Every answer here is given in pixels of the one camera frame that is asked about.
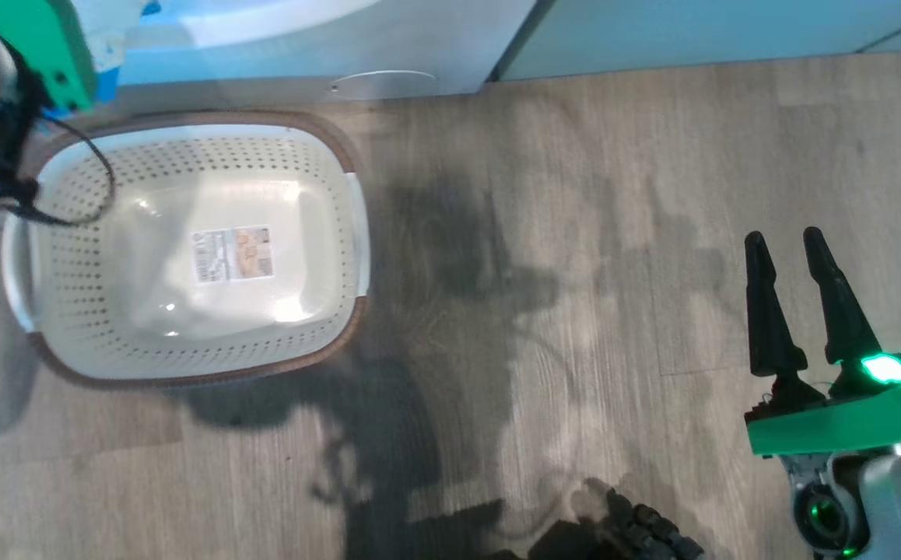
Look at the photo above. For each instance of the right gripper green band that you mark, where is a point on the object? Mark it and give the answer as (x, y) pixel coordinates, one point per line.
(847, 420)

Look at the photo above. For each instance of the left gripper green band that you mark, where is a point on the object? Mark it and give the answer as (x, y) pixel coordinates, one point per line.
(38, 39)

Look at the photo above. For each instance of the white front-load washing machine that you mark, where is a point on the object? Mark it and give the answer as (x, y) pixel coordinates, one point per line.
(303, 54)

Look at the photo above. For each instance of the paper basket label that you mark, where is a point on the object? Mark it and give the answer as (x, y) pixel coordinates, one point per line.
(233, 253)

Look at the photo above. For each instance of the white perforated laundry basket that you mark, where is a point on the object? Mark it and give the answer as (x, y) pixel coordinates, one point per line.
(186, 342)

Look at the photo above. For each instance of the round washer filter cover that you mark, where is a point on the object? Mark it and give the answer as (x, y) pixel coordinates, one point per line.
(384, 80)

